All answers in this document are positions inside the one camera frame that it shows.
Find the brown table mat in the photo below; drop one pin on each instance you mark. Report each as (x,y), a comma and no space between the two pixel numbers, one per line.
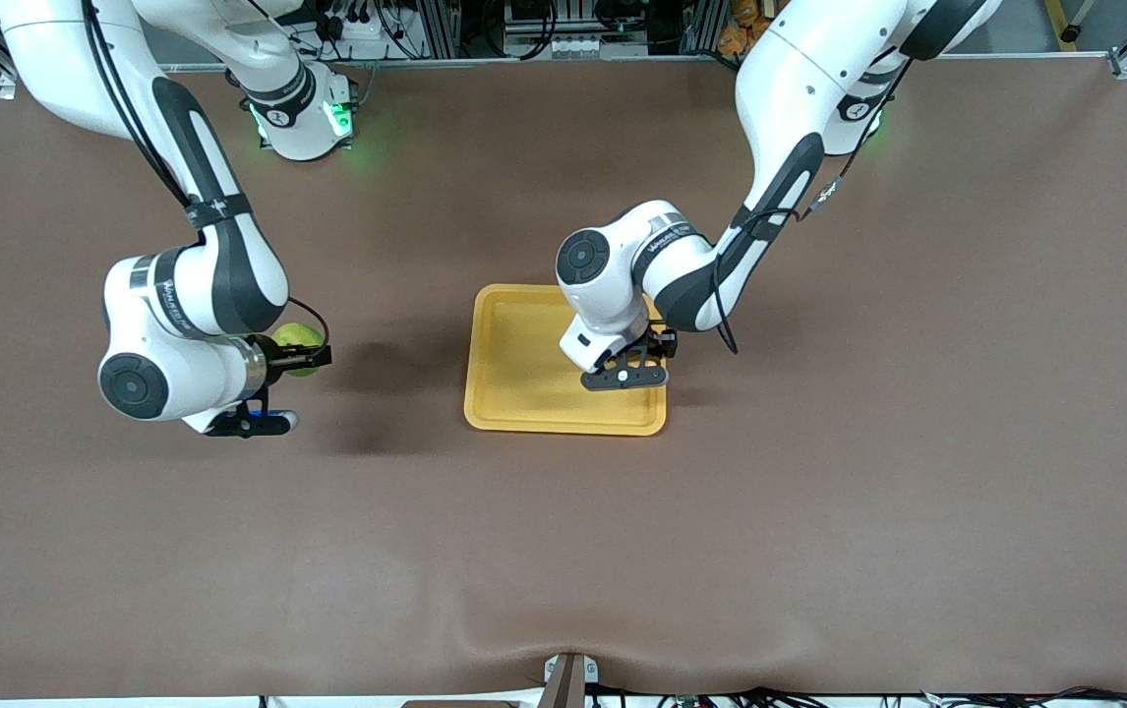
(563,551)

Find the yellow plastic tray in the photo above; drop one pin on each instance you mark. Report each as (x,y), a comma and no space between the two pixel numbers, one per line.
(524,374)

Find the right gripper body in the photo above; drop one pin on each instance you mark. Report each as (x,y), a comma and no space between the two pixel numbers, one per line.
(280,358)

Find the silver table edge rail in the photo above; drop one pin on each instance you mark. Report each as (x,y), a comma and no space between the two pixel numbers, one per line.
(544,62)

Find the white connector block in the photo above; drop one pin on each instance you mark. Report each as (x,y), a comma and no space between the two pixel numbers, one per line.
(575,46)

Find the white power strip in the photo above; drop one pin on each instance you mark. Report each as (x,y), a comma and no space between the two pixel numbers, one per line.
(357,25)

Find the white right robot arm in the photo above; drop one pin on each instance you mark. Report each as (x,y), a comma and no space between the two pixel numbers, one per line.
(219,275)

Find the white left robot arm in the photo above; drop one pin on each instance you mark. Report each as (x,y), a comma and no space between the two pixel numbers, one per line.
(790,88)

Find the bag of orange items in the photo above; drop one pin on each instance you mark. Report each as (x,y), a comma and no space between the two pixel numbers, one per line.
(733,39)

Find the green apple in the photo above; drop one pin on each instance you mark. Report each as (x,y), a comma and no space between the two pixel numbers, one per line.
(296,334)

